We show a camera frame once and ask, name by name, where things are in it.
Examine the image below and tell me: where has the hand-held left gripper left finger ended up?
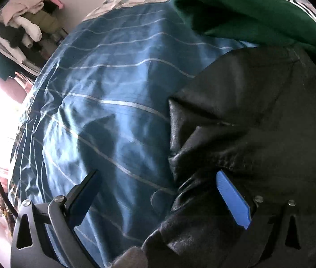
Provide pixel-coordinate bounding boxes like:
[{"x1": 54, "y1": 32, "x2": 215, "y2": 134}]
[{"x1": 10, "y1": 169, "x2": 102, "y2": 268}]

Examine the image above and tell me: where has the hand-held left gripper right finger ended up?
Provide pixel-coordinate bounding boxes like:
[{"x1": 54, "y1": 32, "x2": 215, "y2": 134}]
[{"x1": 215, "y1": 170, "x2": 309, "y2": 268}]

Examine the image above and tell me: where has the black leather jacket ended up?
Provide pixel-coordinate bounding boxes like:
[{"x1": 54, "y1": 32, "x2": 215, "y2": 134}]
[{"x1": 141, "y1": 44, "x2": 316, "y2": 268}]

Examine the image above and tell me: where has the pile of hanging clothes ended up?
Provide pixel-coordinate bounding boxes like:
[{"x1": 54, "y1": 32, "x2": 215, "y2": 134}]
[{"x1": 0, "y1": 0, "x2": 65, "y2": 80}]

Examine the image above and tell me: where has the grey cloth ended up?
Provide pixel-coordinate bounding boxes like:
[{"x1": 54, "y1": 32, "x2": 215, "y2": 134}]
[{"x1": 109, "y1": 247, "x2": 149, "y2": 268}]

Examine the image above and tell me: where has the blue striped bed sheet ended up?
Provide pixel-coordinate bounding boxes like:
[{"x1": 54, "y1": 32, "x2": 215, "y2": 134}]
[{"x1": 7, "y1": 0, "x2": 256, "y2": 268}]

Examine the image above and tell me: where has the green jacket with white stripes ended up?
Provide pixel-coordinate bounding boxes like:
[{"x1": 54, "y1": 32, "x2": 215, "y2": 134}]
[{"x1": 173, "y1": 0, "x2": 316, "y2": 70}]

